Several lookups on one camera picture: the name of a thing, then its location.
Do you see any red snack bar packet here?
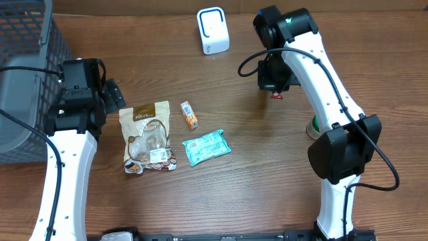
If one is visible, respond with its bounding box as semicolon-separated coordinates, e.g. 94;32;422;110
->
271;92;283;99

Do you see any beige snack bag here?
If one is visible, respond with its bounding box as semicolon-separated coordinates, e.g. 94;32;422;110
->
119;101;177;174

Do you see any orange small box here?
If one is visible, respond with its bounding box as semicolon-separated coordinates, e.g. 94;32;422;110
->
181;101;199;130

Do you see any teal wet wipes pack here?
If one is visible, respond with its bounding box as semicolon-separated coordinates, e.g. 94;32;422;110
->
183;129;231;167

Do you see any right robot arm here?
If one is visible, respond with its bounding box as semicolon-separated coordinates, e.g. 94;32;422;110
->
253;5;382;240

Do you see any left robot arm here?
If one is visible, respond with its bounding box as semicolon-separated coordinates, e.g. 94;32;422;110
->
30;58;126;240

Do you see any white barcode scanner stand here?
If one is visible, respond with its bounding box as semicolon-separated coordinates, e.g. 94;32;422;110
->
197;7;230;55

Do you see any grey plastic mesh basket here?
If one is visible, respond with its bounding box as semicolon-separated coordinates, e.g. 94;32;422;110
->
0;0;76;164

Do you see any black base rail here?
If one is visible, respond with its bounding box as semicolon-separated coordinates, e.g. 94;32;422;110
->
86;226;377;241

